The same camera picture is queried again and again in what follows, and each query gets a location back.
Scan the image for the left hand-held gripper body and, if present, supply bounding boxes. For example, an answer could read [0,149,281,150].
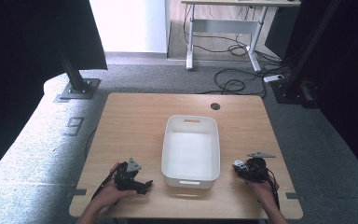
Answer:
[114,157,144,191]

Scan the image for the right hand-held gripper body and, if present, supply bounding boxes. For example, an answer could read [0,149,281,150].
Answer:
[243,151,277,185]

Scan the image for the white toy car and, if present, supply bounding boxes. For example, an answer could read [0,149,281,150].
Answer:
[233,160,250,172]

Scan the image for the white plastic bin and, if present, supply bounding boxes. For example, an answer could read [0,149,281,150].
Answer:
[160,114,222,190]

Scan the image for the person's left hand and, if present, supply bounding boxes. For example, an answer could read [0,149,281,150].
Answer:
[96,161,138,213]

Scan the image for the grey floor tape marker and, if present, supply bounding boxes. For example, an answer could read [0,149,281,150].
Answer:
[63,116,85,137]

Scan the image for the white power strip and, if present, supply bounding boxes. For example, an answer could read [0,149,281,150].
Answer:
[263,74,285,84]

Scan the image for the black metal stand with baseplate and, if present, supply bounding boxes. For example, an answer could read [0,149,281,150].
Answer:
[55,46,102,101]

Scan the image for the black curtain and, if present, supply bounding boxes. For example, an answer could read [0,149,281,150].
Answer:
[264,0,358,176]
[0,0,108,183]

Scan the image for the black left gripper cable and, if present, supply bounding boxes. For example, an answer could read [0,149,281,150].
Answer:
[90,163,120,201]

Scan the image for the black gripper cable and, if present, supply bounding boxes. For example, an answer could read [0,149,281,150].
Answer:
[264,169,282,210]
[90,163,120,201]

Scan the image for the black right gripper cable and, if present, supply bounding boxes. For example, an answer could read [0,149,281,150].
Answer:
[264,169,282,210]

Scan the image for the black floor cables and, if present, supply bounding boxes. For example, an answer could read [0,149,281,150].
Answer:
[182,4,293,98]

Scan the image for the white desk frame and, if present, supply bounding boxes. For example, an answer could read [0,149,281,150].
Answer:
[181,0,302,73]

